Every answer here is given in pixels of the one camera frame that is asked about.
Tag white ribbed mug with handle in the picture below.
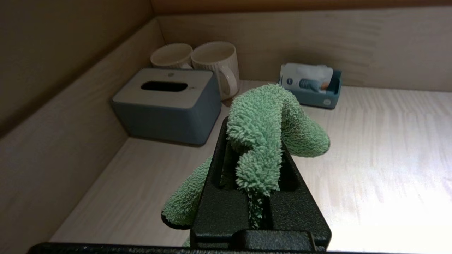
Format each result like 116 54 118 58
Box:
191 41 240 101

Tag wooden desk back panel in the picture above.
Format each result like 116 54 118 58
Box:
155 5 452 93

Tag small blue tray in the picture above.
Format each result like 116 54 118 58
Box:
279 69 342 109

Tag green microfibre cloth black edge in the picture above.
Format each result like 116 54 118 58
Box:
161 84 331 247

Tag grey-blue tissue box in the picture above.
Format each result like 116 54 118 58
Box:
111 68 222 146

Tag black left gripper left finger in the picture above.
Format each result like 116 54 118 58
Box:
190 118 252 247

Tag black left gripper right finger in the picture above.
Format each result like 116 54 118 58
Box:
265 142 332 248

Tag white sachet packets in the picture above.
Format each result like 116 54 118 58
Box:
281 63 334 94

